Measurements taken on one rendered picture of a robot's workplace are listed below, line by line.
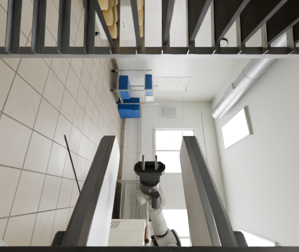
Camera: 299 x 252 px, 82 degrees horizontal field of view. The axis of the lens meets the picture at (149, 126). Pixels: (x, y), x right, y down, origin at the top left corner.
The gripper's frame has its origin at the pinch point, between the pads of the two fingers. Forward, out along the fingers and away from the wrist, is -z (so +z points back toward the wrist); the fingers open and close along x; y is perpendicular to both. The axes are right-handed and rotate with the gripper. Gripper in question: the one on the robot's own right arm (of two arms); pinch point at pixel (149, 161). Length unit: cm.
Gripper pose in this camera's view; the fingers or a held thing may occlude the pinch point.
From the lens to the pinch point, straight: 67.5
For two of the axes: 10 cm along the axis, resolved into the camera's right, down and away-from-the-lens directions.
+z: 0.0, 7.6, 6.5
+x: 10.0, 0.0, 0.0
